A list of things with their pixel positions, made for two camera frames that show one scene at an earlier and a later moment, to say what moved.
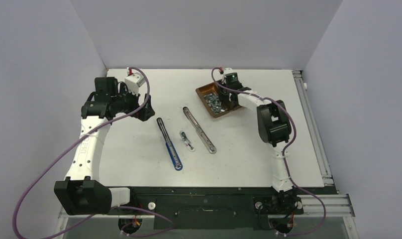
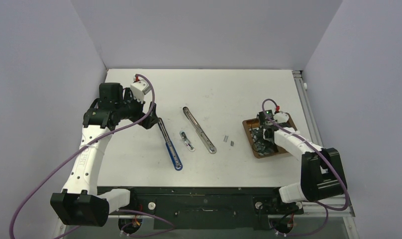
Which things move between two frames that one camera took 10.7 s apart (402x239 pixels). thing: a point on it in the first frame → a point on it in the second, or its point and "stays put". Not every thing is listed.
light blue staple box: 188,144 stays put
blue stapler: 175,161 stays put
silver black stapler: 204,138 stays put
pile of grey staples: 213,101 → 260,146
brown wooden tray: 209,93 → 249,123
